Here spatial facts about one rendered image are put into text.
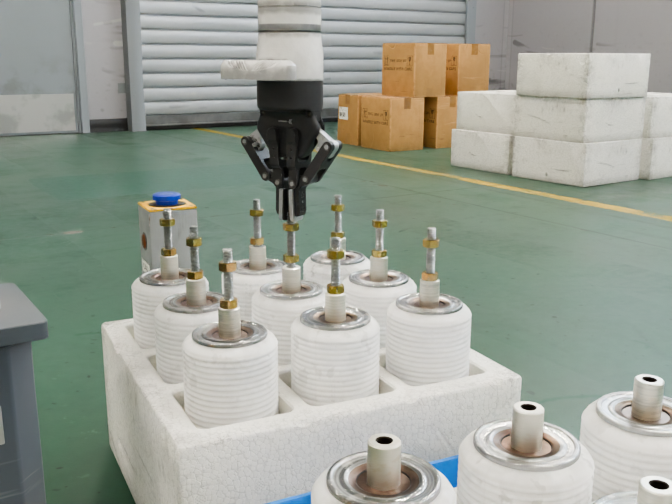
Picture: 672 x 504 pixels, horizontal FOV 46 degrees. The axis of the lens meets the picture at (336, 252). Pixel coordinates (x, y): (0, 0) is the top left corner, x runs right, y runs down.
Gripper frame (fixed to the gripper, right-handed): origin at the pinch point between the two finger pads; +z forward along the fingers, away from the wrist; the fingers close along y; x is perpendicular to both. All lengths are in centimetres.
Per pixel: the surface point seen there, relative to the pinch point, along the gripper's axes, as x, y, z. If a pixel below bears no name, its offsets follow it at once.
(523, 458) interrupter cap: 26.2, -37.1, 10.3
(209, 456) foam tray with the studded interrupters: 24.4, -7.3, 19.3
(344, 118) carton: -352, 199, 19
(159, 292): 7.4, 14.3, 11.2
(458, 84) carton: -374, 134, -2
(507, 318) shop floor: -77, -2, 35
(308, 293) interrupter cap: 0.6, -2.7, 10.3
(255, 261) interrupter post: -5.5, 9.5, 9.4
